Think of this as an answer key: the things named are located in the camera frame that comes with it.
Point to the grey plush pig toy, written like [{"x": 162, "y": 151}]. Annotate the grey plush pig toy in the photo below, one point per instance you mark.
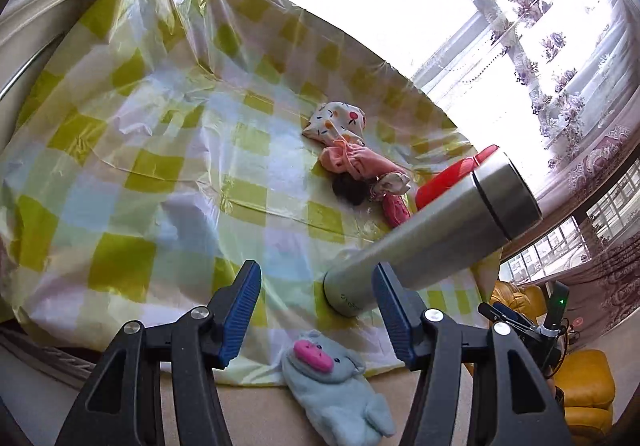
[{"x": 328, "y": 381}]

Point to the dark brown knitted sock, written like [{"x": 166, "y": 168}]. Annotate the dark brown knitted sock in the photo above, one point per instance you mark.
[{"x": 351, "y": 190}]

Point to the white fruit print cloth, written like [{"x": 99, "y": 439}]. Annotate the white fruit print cloth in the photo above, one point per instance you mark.
[{"x": 336, "y": 120}]

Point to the yellow leather armchair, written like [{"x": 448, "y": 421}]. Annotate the yellow leather armchair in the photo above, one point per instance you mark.
[{"x": 585, "y": 377}]

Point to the steel vacuum flask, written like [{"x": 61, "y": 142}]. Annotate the steel vacuum flask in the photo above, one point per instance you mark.
[{"x": 479, "y": 214}]

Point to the red thermos jug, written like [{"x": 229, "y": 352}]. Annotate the red thermos jug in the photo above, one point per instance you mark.
[{"x": 444, "y": 180}]

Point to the pink coin pouch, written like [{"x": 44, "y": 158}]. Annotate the pink coin pouch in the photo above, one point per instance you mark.
[{"x": 395, "y": 210}]

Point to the floral print small cloth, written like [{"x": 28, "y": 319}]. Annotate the floral print small cloth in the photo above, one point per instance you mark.
[{"x": 393, "y": 183}]

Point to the pink cloth bundle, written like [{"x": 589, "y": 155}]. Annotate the pink cloth bundle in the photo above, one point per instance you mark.
[{"x": 359, "y": 161}]

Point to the green checkered plastic tablecloth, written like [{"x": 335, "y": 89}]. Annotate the green checkered plastic tablecloth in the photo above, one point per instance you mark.
[{"x": 162, "y": 146}]

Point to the pink floral curtain right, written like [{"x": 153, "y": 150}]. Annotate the pink floral curtain right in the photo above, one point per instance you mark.
[{"x": 556, "y": 84}]

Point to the cream sofa frame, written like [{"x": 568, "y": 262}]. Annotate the cream sofa frame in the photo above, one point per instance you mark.
[{"x": 30, "y": 32}]

